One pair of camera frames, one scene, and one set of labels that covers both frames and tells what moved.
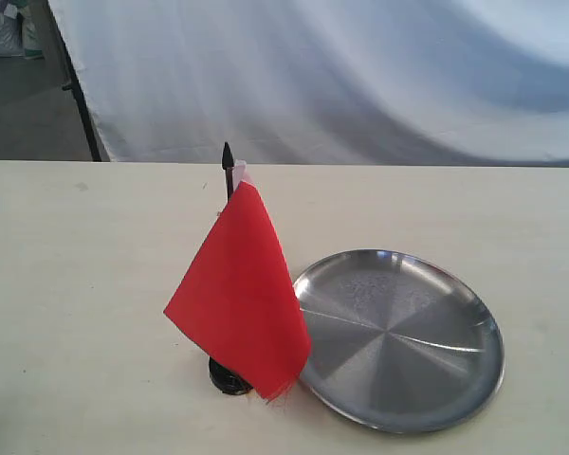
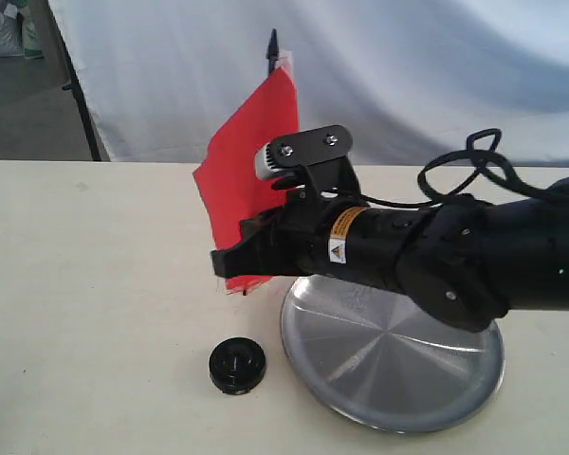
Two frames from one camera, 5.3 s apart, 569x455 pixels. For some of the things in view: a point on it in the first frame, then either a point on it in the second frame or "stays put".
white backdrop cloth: [335, 82] stays put
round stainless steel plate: [398, 342] stays put
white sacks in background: [9, 28] stays put
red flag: [240, 303] → [227, 175]
